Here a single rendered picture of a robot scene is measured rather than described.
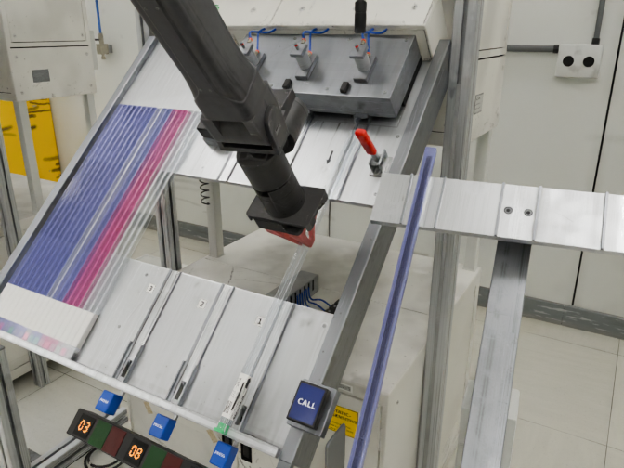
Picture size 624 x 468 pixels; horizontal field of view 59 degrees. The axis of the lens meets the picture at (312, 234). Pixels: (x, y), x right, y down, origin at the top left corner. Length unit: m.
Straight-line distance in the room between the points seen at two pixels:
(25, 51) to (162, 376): 1.44
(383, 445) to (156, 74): 0.89
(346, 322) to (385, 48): 0.46
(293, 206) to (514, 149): 1.85
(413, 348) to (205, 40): 0.80
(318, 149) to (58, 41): 1.39
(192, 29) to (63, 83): 1.66
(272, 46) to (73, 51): 1.23
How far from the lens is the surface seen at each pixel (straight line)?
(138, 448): 0.89
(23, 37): 2.10
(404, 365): 1.11
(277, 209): 0.74
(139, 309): 0.96
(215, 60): 0.56
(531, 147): 2.50
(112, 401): 0.92
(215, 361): 0.84
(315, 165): 0.93
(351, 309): 0.78
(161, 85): 1.26
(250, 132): 0.63
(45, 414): 2.17
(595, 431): 2.12
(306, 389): 0.72
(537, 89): 2.47
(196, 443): 1.43
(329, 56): 1.00
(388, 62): 0.94
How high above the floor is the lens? 1.23
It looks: 20 degrees down
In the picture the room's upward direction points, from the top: straight up
